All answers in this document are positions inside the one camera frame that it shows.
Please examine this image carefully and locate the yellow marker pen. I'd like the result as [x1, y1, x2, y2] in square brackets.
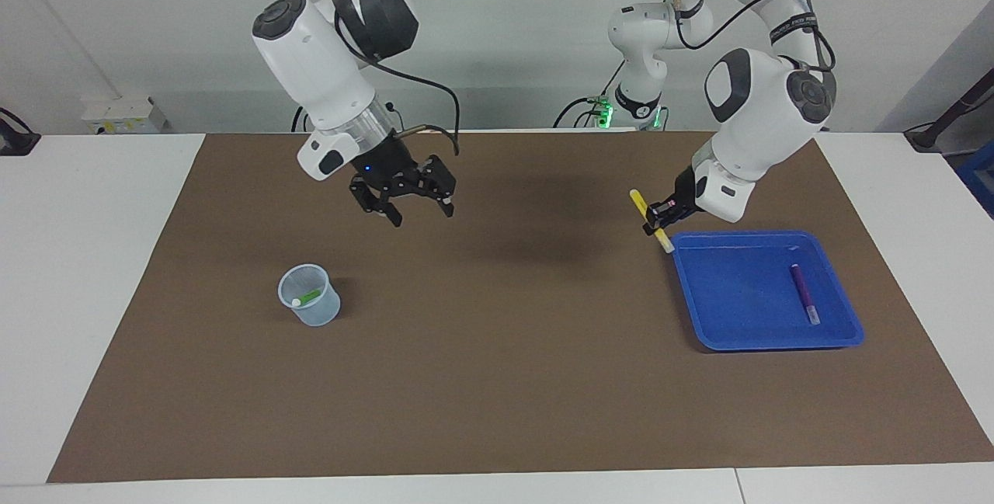
[629, 189, 675, 254]

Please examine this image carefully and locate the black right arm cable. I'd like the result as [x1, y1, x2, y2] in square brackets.
[233, 0, 463, 157]

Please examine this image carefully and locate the black desk object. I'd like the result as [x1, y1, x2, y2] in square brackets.
[0, 106, 41, 157]

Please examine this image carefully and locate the black pole stand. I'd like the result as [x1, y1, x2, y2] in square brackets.
[905, 69, 994, 151]

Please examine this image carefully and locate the blue plastic tray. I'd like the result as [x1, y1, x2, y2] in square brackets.
[669, 229, 865, 353]

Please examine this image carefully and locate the white wall socket box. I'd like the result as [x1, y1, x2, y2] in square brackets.
[82, 95, 168, 135]

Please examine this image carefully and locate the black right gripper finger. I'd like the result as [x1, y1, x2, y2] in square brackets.
[413, 155, 457, 217]
[349, 182, 403, 228]

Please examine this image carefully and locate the purple marker pen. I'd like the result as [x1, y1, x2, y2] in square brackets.
[790, 263, 822, 326]

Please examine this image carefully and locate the translucent plastic cup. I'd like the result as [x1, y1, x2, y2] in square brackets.
[277, 263, 341, 327]

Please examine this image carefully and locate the blue crate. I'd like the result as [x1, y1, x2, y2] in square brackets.
[957, 143, 994, 219]

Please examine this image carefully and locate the black left base cable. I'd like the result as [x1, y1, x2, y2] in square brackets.
[553, 60, 628, 130]

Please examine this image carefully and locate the brown paper table mat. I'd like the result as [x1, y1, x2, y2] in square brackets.
[47, 130, 994, 484]

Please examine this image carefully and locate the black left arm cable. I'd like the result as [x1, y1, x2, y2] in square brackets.
[672, 0, 836, 74]

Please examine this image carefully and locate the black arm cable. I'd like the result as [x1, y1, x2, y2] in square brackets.
[672, 0, 836, 74]
[233, 0, 463, 157]

